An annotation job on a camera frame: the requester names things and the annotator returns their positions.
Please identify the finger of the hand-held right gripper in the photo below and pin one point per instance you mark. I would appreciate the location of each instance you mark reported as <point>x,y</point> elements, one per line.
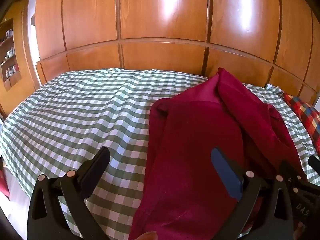
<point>315,163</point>

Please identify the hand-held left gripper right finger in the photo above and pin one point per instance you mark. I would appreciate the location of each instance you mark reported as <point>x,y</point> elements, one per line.
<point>226,172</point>

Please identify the person's left hand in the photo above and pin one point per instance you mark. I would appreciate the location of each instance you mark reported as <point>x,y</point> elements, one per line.
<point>146,236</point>

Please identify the wooden wardrobe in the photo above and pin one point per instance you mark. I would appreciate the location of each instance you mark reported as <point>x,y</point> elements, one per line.
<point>162,17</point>

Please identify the red rug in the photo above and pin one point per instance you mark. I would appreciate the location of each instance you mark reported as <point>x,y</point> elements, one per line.
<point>3,185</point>

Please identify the dark red garment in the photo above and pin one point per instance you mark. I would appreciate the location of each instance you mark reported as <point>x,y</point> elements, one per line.
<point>190,135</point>

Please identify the multicolour plaid pillow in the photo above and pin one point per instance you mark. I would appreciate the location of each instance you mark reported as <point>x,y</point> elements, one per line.
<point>305,115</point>

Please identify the wooden wall shelf with items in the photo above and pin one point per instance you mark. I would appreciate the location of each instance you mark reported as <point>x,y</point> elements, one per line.
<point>10,55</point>

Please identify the green white checked bedsheet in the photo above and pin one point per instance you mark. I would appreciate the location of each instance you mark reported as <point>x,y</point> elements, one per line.
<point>75,110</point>

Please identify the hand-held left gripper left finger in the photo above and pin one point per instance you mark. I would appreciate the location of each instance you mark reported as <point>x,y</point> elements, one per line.
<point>96,165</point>

